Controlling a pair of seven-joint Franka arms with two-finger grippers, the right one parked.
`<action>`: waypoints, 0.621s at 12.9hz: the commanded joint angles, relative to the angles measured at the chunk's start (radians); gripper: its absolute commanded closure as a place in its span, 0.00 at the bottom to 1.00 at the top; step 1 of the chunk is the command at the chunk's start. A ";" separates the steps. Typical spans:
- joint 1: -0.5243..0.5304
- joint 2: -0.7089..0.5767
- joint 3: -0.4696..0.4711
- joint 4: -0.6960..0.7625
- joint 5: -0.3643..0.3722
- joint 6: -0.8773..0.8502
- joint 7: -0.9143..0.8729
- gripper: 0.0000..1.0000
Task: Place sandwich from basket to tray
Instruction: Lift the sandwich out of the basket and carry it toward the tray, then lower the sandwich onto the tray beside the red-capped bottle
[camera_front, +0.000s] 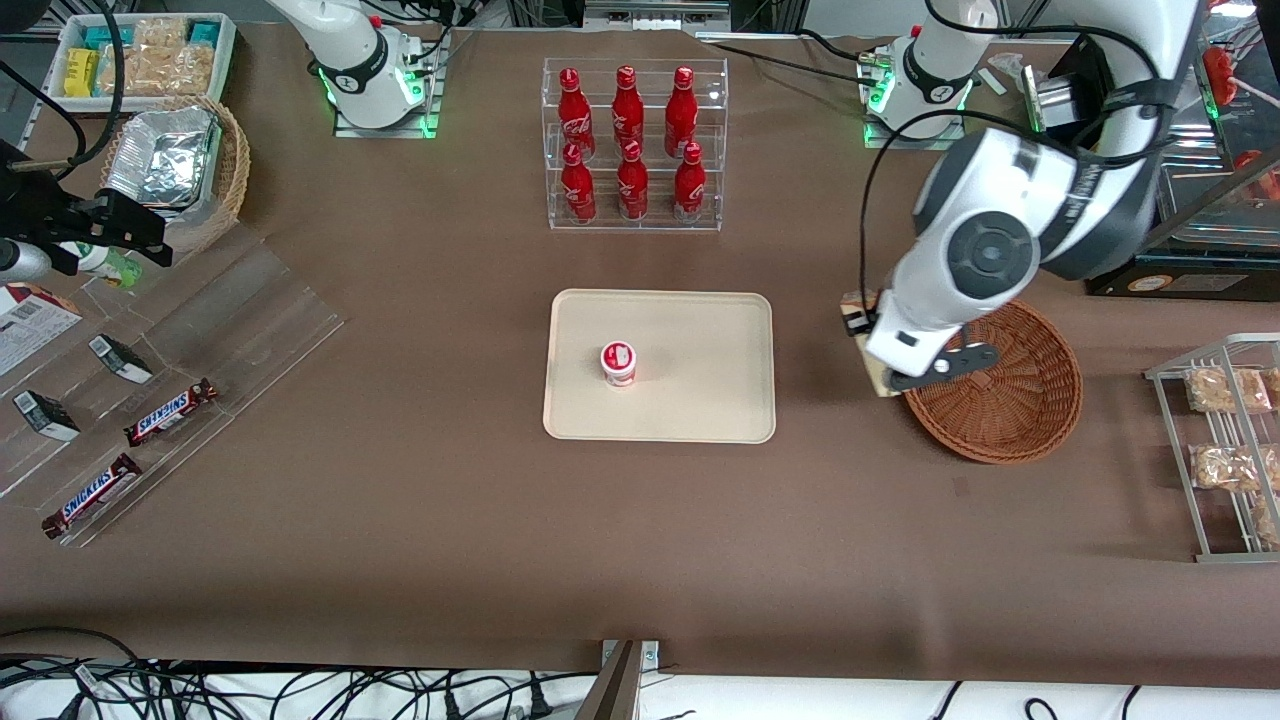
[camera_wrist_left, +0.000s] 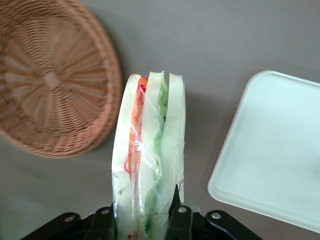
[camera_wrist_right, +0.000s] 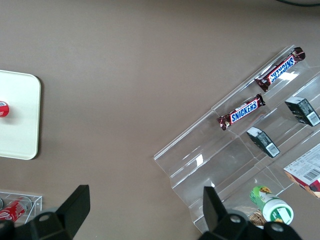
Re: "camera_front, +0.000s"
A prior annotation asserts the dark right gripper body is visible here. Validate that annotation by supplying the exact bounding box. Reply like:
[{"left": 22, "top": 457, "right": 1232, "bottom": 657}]
[{"left": 0, "top": 140, "right": 101, "bottom": 251}]

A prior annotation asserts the triangle sandwich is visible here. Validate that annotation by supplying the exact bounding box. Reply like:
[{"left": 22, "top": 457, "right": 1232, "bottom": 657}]
[{"left": 840, "top": 290, "right": 907, "bottom": 399}]

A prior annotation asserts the tan deep wicker basket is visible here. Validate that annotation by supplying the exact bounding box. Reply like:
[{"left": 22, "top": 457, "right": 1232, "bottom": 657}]
[{"left": 100, "top": 95, "right": 251, "bottom": 256}]

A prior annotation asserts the brown round wicker basket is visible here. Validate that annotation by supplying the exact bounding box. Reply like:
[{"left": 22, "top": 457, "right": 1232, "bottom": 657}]
[{"left": 900, "top": 298, "right": 1084, "bottom": 465}]

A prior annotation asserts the beige plastic tray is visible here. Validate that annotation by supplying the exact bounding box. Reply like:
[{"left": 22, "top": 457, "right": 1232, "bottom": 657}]
[{"left": 542, "top": 289, "right": 777, "bottom": 444}]

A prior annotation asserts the steel appliance tray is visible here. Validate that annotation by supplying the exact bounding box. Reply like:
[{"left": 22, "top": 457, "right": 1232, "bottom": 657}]
[{"left": 1160, "top": 150, "right": 1280, "bottom": 247}]

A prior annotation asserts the green white small bottle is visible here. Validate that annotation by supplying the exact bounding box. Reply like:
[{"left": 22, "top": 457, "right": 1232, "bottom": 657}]
[{"left": 60, "top": 240, "right": 143, "bottom": 289}]

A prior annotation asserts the silver foil container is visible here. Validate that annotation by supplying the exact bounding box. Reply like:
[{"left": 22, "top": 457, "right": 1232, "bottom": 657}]
[{"left": 105, "top": 107, "right": 222, "bottom": 211}]

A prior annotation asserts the white carton with barcode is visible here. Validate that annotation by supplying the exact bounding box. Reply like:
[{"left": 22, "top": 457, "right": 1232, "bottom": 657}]
[{"left": 0, "top": 283, "right": 83, "bottom": 378}]

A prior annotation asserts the small black white box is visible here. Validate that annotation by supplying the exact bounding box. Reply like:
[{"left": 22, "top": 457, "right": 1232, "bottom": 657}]
[
  {"left": 12, "top": 390, "right": 81, "bottom": 442},
  {"left": 88, "top": 334, "right": 154, "bottom": 385}
]

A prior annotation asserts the yellow snack packet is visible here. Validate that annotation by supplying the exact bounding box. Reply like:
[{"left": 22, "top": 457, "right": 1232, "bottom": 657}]
[{"left": 64, "top": 48, "right": 101, "bottom": 98}]

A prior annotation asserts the clear acrylic display stand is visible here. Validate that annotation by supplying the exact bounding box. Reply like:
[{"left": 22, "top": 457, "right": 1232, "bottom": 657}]
[{"left": 0, "top": 220, "right": 346, "bottom": 549}]

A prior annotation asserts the snickers chocolate bar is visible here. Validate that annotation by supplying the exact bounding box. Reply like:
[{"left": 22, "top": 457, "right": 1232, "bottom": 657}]
[
  {"left": 41, "top": 453, "right": 144, "bottom": 541},
  {"left": 123, "top": 378, "right": 219, "bottom": 447}
]

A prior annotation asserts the white plastic bin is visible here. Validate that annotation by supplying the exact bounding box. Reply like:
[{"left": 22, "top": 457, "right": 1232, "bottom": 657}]
[{"left": 47, "top": 13, "right": 238, "bottom": 113}]

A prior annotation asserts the red cola bottle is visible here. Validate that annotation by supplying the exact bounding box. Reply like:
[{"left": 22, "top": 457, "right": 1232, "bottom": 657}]
[
  {"left": 665, "top": 67, "right": 698, "bottom": 159},
  {"left": 557, "top": 68, "right": 596, "bottom": 161},
  {"left": 673, "top": 143, "right": 707, "bottom": 224},
  {"left": 616, "top": 140, "right": 650, "bottom": 221},
  {"left": 560, "top": 142, "right": 598, "bottom": 224},
  {"left": 612, "top": 65, "right": 646, "bottom": 151}
]

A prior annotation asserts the clear acrylic bottle rack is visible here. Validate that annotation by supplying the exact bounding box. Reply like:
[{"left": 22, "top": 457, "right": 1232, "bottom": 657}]
[{"left": 542, "top": 57, "right": 729, "bottom": 233}]

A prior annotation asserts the crumpled clear plastic wrap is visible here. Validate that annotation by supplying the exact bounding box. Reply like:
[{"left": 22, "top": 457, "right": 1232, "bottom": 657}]
[{"left": 988, "top": 52, "right": 1051, "bottom": 86}]

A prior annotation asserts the black appliance with yellow panel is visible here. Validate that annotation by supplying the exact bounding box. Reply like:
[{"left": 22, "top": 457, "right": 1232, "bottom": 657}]
[{"left": 1045, "top": 30, "right": 1280, "bottom": 301}]

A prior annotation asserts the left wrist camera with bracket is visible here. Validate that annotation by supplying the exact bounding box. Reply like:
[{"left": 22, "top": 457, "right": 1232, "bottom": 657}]
[{"left": 888, "top": 342, "right": 1002, "bottom": 392}]

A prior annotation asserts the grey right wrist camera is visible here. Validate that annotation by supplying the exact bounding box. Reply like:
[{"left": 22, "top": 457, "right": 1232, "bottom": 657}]
[{"left": 0, "top": 240, "right": 51, "bottom": 284}]

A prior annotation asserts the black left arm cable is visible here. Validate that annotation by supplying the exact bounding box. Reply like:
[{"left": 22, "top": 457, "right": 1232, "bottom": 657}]
[{"left": 860, "top": 75, "right": 1181, "bottom": 321}]

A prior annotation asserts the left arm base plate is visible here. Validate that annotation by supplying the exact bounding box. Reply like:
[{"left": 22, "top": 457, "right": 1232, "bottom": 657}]
[{"left": 863, "top": 50, "right": 969, "bottom": 152}]

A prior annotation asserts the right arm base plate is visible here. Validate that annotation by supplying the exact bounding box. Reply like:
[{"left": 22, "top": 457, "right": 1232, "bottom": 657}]
[{"left": 333, "top": 28, "right": 443, "bottom": 139}]

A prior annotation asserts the grey wire rack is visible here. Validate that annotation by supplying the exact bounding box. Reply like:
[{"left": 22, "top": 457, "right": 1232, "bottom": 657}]
[{"left": 1145, "top": 335, "right": 1280, "bottom": 564}]

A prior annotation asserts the aluminium frame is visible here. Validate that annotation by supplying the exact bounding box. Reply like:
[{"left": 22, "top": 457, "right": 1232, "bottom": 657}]
[{"left": 583, "top": 0, "right": 731, "bottom": 29}]

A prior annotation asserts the aluminium post with bracket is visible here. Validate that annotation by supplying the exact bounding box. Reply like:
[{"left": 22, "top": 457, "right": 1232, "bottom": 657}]
[{"left": 575, "top": 640, "right": 661, "bottom": 720}]

